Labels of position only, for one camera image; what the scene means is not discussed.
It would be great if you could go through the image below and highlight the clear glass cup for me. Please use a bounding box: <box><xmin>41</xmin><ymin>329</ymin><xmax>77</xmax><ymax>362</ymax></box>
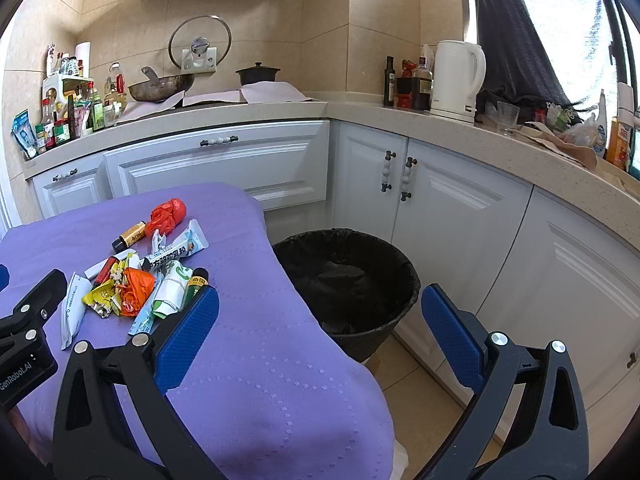
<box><xmin>496</xmin><ymin>101</ymin><xmax>521</xmax><ymax>136</ymax></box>

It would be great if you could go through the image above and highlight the window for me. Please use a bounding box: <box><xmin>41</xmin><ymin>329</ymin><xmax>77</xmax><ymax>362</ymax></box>
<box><xmin>500</xmin><ymin>0</ymin><xmax>640</xmax><ymax>111</ymax></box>

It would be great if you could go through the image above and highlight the white electric kettle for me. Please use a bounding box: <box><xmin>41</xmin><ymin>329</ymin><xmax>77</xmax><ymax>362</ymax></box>
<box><xmin>430</xmin><ymin>40</ymin><xmax>487</xmax><ymax>122</ymax></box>

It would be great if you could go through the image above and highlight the white green packet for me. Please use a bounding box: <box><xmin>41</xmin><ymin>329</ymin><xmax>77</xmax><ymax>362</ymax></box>
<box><xmin>152</xmin><ymin>260</ymin><xmax>193</xmax><ymax>321</ymax></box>

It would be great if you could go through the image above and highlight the white paper towel roll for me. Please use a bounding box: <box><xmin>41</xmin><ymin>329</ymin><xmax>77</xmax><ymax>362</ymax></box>
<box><xmin>75</xmin><ymin>41</ymin><xmax>93</xmax><ymax>79</ymax></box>

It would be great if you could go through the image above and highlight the red-orange knotted plastic bag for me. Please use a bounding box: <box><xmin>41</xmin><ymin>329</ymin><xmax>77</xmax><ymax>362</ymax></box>
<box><xmin>145</xmin><ymin>198</ymin><xmax>188</xmax><ymax>237</ymax></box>

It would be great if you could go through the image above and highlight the glass pot lid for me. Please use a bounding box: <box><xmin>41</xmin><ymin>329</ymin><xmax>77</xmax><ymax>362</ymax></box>
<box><xmin>168</xmin><ymin>15</ymin><xmax>232</xmax><ymax>70</ymax></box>

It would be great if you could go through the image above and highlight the plain white cabinet door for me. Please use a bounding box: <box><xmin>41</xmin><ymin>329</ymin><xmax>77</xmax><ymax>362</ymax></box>
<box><xmin>500</xmin><ymin>185</ymin><xmax>640</xmax><ymax>461</ymax></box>

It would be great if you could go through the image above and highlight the light blue white packet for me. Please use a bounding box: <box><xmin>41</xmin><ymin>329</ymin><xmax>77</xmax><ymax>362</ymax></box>
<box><xmin>128</xmin><ymin>300</ymin><xmax>166</xmax><ymax>337</ymax></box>

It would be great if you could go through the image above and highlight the purple tablecloth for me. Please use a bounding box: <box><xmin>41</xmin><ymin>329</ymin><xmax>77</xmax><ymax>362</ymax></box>
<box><xmin>0</xmin><ymin>182</ymin><xmax>396</xmax><ymax>480</ymax></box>

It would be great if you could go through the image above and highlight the black trash bin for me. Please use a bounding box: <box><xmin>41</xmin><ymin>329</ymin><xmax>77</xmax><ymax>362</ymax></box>
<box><xmin>271</xmin><ymin>228</ymin><xmax>422</xmax><ymax>363</ymax></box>

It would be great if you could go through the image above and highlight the orange plastic bag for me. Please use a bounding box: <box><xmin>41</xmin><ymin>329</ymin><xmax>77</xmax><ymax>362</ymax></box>
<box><xmin>120</xmin><ymin>267</ymin><xmax>157</xmax><ymax>317</ymax></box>

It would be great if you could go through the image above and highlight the black lidded pot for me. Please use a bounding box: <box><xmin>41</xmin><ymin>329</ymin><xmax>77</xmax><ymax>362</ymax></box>
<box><xmin>235</xmin><ymin>62</ymin><xmax>278</xmax><ymax>86</ymax></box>

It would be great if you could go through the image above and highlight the broad white cabinet door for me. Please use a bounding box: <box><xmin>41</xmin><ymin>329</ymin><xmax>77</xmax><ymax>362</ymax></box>
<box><xmin>390</xmin><ymin>140</ymin><xmax>533</xmax><ymax>376</ymax></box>

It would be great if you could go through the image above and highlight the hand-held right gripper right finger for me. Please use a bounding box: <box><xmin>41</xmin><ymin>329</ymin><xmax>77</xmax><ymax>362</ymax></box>
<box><xmin>415</xmin><ymin>284</ymin><xmax>591</xmax><ymax>480</ymax></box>

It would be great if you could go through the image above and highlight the narrow white cabinet door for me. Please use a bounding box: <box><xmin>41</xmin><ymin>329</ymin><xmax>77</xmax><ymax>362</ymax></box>
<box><xmin>332</xmin><ymin>122</ymin><xmax>408</xmax><ymax>256</ymax></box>

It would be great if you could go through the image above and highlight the white wall socket plate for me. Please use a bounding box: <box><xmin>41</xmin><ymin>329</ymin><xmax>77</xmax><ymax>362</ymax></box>
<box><xmin>181</xmin><ymin>46</ymin><xmax>219</xmax><ymax>72</ymax></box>

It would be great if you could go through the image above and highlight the dark curtain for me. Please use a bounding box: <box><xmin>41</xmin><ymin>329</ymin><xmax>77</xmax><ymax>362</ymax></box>
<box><xmin>470</xmin><ymin>0</ymin><xmax>586</xmax><ymax>126</ymax></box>

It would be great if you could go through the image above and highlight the wide white cabinet drawer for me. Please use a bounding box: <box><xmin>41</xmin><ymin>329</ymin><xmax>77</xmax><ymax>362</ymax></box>
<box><xmin>102</xmin><ymin>120</ymin><xmax>331</xmax><ymax>211</ymax></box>

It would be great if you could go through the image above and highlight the white stove cover cloth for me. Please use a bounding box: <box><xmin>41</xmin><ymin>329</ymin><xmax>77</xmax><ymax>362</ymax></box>
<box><xmin>117</xmin><ymin>81</ymin><xmax>313</xmax><ymax>123</ymax></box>

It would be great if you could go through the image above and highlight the white blue squeezed tube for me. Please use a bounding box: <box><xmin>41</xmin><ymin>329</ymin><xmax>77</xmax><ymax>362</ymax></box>
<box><xmin>170</xmin><ymin>220</ymin><xmax>210</xmax><ymax>261</ymax></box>

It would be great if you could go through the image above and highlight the dark olive oil bottle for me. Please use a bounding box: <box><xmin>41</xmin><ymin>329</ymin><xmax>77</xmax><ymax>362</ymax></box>
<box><xmin>383</xmin><ymin>56</ymin><xmax>397</xmax><ymax>107</ymax></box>

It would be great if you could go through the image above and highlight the dark soy sauce bottle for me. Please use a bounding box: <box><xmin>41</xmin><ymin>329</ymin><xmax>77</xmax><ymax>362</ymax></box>
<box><xmin>411</xmin><ymin>56</ymin><xmax>434</xmax><ymax>112</ymax></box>

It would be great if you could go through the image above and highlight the small white cabinet front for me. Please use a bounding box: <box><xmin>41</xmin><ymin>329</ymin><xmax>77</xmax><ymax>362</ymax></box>
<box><xmin>30</xmin><ymin>152</ymin><xmax>108</xmax><ymax>221</ymax></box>

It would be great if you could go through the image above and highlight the long white packet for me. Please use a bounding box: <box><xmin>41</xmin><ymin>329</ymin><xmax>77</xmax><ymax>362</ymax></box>
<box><xmin>60</xmin><ymin>272</ymin><xmax>93</xmax><ymax>351</ymax></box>

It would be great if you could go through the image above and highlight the clear plastic bag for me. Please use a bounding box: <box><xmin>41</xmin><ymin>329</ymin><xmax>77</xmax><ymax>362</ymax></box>
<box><xmin>560</xmin><ymin>120</ymin><xmax>598</xmax><ymax>150</ymax></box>

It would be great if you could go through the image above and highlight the dark metal wok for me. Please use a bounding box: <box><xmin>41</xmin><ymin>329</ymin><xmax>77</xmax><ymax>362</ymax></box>
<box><xmin>127</xmin><ymin>66</ymin><xmax>196</xmax><ymax>103</ymax></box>

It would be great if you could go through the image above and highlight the small red stick sachet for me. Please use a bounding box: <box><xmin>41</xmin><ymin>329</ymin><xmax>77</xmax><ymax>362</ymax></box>
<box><xmin>94</xmin><ymin>255</ymin><xmax>121</xmax><ymax>286</ymax></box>

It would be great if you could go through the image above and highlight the knotted white printed wrapper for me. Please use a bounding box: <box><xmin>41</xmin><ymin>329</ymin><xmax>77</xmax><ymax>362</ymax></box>
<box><xmin>141</xmin><ymin>230</ymin><xmax>188</xmax><ymax>273</ymax></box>

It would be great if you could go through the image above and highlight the small yellow black bottle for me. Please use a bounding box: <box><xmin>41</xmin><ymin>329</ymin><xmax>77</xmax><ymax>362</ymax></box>
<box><xmin>111</xmin><ymin>220</ymin><xmax>148</xmax><ymax>253</ymax></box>

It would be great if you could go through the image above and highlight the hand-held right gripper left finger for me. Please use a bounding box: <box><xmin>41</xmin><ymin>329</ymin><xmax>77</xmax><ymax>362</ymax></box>
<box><xmin>52</xmin><ymin>287</ymin><xmax>226</xmax><ymax>480</ymax></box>

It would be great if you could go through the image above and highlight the group of condiment bottles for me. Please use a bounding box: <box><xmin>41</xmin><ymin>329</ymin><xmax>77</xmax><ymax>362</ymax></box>
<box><xmin>30</xmin><ymin>42</ymin><xmax>128</xmax><ymax>153</ymax></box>

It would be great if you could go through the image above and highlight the red black container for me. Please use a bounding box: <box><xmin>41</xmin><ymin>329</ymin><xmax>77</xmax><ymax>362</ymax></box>
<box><xmin>396</xmin><ymin>59</ymin><xmax>417</xmax><ymax>109</ymax></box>

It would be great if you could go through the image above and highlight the small green black bottle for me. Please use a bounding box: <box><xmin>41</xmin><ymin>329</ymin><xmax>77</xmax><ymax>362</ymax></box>
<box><xmin>185</xmin><ymin>268</ymin><xmax>210</xmax><ymax>306</ymax></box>

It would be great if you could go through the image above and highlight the brown paper sheet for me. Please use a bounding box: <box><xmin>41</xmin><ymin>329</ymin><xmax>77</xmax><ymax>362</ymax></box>
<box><xmin>520</xmin><ymin>122</ymin><xmax>598</xmax><ymax>168</ymax></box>

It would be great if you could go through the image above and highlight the beaded cabinet door handle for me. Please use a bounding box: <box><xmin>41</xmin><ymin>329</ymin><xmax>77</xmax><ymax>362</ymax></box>
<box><xmin>381</xmin><ymin>151</ymin><xmax>397</xmax><ymax>193</ymax></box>
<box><xmin>400</xmin><ymin>157</ymin><xmax>417</xmax><ymax>202</ymax></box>

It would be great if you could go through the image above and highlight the yellow-green wrapper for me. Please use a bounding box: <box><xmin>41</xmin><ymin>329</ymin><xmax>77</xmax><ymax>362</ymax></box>
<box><xmin>81</xmin><ymin>280</ymin><xmax>126</xmax><ymax>318</ymax></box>

